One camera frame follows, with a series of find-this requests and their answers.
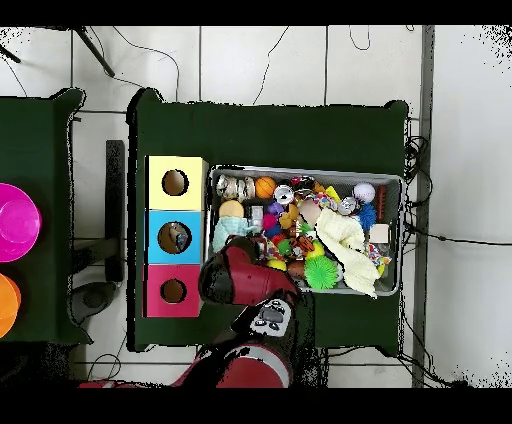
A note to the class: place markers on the white baseball red stitching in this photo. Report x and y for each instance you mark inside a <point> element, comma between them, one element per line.
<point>364,192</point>

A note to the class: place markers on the round orange sponge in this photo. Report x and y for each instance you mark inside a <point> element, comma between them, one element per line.
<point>231,208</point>

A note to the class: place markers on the pink plastic bowl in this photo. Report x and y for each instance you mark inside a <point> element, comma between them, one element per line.
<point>16,222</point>

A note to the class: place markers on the colourful dotted packet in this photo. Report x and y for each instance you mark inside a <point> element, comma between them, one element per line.
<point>322,200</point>

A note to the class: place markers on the orange plastic bowl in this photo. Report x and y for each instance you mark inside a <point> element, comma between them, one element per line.
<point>8,304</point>

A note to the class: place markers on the crushed clear bottle blue label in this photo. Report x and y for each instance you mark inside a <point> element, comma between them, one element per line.
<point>180,238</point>

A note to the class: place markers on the green spiky rubber ball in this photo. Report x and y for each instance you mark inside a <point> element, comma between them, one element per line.
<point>320,272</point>

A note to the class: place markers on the small orange basketball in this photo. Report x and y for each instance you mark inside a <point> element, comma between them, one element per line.
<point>265,187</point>

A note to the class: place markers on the mint green knitted cloth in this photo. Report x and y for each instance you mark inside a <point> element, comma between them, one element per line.
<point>232,228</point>

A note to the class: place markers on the wooden box with three holes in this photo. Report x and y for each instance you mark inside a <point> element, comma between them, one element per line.
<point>160,200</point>

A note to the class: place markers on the crushed silver can black label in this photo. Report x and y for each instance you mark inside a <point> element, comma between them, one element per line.
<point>347,204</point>

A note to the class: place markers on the dark green table cloth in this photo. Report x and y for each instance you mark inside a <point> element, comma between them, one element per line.
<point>32,140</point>
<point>280,136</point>

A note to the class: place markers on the cream knitted cloth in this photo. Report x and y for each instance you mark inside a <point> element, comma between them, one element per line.
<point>348,240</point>

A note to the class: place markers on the black tripod leg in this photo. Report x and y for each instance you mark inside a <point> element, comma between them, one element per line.
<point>96,52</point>

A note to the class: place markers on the black floor stand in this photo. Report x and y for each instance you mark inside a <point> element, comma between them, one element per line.
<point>115,200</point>

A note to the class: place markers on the small tiger plush toy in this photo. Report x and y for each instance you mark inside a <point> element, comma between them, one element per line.
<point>302,244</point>

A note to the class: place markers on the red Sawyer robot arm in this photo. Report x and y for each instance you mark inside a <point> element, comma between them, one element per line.
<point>248,280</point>

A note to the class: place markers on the blue spiky rubber ball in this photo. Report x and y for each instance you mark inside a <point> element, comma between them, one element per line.
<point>366,216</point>

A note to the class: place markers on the plain wooden block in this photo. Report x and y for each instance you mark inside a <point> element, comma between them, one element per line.
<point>379,233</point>

